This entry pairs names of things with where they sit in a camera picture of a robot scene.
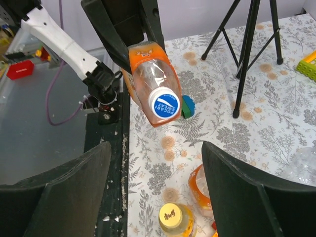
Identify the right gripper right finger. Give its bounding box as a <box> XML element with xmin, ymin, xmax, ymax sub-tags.
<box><xmin>201</xmin><ymin>141</ymin><xmax>316</xmax><ymax>237</ymax></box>

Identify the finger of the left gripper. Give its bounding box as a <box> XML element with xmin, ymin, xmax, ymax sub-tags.
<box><xmin>139</xmin><ymin>0</ymin><xmax>165</xmax><ymax>50</ymax></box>
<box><xmin>81</xmin><ymin>0</ymin><xmax>131</xmax><ymax>73</ymax></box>

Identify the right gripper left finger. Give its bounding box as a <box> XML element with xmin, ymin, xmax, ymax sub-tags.
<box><xmin>0</xmin><ymin>142</ymin><xmax>111</xmax><ymax>237</ymax></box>

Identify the crushed orange label bottle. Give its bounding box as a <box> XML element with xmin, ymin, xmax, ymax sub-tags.
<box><xmin>122</xmin><ymin>41</ymin><xmax>182</xmax><ymax>127</ymax></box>

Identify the white blue bottle cap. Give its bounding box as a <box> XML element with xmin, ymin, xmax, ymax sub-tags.
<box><xmin>148</xmin><ymin>86</ymin><xmax>181</xmax><ymax>119</ymax></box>

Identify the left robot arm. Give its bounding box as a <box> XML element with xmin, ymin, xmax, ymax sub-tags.
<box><xmin>0</xmin><ymin>0</ymin><xmax>164</xmax><ymax>104</ymax></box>

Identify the clear bottle white cap centre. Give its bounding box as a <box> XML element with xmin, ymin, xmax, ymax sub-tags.
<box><xmin>281</xmin><ymin>147</ymin><xmax>316</xmax><ymax>187</ymax></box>

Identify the yellow juice bottle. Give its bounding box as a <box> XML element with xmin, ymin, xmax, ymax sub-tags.
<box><xmin>158</xmin><ymin>203</ymin><xmax>197</xmax><ymax>237</ymax></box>

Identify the green blue toy block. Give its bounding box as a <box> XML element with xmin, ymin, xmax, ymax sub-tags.
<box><xmin>181</xmin><ymin>95</ymin><xmax>195</xmax><ymax>119</ymax></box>

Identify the red storage bin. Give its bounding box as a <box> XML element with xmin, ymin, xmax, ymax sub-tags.
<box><xmin>6</xmin><ymin>60</ymin><xmax>34</xmax><ymax>80</ymax></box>

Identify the floral patterned table mat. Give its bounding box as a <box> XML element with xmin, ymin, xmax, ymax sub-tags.
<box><xmin>127</xmin><ymin>13</ymin><xmax>316</xmax><ymax>237</ymax></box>

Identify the black perforated music stand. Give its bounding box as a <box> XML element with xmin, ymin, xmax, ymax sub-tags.
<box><xmin>201</xmin><ymin>0</ymin><xmax>284</xmax><ymax>119</ymax></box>

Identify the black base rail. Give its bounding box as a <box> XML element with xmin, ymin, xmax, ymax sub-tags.
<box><xmin>84</xmin><ymin>79</ymin><xmax>130</xmax><ymax>237</ymax></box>

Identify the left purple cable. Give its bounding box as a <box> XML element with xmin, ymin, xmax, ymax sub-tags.
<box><xmin>46</xmin><ymin>0</ymin><xmax>84</xmax><ymax>126</ymax></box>

